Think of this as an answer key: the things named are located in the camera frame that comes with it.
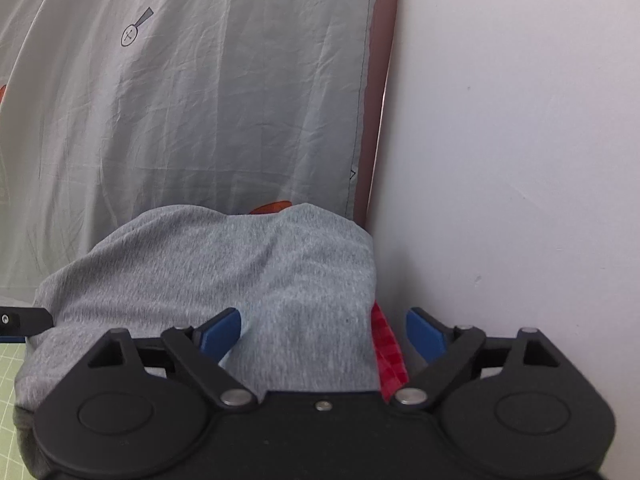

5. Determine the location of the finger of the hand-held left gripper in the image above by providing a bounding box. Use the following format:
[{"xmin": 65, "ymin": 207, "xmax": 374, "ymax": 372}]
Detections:
[{"xmin": 0, "ymin": 307, "xmax": 54, "ymax": 336}]

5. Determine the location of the red garment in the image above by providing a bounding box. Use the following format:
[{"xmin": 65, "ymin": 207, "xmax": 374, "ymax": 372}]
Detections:
[{"xmin": 370, "ymin": 301, "xmax": 411, "ymax": 403}]

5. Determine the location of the brown bed frame board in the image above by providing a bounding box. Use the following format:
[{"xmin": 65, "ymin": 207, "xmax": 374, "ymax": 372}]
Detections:
[{"xmin": 352, "ymin": 0, "xmax": 401, "ymax": 233}]

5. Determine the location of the green checked bed sheet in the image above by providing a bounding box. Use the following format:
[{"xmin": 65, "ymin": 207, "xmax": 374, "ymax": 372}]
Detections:
[{"xmin": 0, "ymin": 342, "xmax": 28, "ymax": 480}]

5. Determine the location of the grey knit garment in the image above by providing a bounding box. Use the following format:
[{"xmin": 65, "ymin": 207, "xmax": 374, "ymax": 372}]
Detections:
[{"xmin": 14, "ymin": 202, "xmax": 383, "ymax": 478}]

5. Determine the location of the grey printed quilt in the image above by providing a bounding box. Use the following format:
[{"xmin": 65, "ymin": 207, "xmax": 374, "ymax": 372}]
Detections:
[{"xmin": 0, "ymin": 0, "xmax": 381, "ymax": 306}]

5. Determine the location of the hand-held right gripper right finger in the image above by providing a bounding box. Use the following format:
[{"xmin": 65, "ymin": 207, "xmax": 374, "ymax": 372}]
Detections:
[{"xmin": 390, "ymin": 307, "xmax": 563, "ymax": 413}]

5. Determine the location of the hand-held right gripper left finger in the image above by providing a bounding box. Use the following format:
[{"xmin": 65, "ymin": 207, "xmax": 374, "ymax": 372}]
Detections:
[{"xmin": 87, "ymin": 307, "xmax": 261, "ymax": 411}]

